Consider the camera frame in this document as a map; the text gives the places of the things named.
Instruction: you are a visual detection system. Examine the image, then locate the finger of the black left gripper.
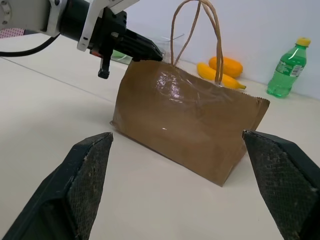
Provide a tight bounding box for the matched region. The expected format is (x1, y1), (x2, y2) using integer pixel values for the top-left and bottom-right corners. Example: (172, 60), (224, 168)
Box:
(97, 53), (111, 80)
(119, 28), (165, 63)

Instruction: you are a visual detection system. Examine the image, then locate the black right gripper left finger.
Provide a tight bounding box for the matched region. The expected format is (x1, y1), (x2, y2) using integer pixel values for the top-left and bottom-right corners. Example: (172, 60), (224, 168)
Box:
(0, 131), (114, 240)

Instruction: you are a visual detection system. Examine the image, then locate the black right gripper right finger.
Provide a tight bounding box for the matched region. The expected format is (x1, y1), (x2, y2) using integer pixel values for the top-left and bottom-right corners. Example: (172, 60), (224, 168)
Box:
(241, 129), (320, 240)

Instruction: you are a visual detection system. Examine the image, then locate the brown paper bag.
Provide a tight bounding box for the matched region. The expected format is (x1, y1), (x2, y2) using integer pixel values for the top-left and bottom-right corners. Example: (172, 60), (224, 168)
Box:
(109, 0), (271, 188)

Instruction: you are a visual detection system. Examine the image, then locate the yellow banana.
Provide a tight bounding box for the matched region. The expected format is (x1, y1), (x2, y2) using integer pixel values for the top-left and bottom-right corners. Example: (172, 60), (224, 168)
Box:
(196, 62), (247, 90)

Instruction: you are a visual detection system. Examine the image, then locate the orange mango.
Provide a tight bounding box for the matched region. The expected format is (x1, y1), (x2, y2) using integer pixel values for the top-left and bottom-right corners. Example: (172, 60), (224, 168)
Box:
(208, 56), (244, 78)

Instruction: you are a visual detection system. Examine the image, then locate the pink patterned cloth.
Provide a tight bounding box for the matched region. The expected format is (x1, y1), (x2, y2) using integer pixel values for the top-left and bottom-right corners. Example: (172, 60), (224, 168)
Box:
(0, 28), (27, 40)

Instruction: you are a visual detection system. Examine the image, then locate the green plastic soda bottle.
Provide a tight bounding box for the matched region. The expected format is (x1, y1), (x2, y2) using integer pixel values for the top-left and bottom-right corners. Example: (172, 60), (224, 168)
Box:
(266, 36), (312, 98)

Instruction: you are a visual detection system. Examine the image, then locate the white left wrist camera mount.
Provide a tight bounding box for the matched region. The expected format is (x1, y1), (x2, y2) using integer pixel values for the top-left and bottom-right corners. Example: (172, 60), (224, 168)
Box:
(46, 0), (141, 52)

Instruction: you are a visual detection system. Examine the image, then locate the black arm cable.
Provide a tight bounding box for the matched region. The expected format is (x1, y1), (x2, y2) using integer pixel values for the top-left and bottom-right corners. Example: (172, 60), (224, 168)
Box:
(0, 33), (62, 58)

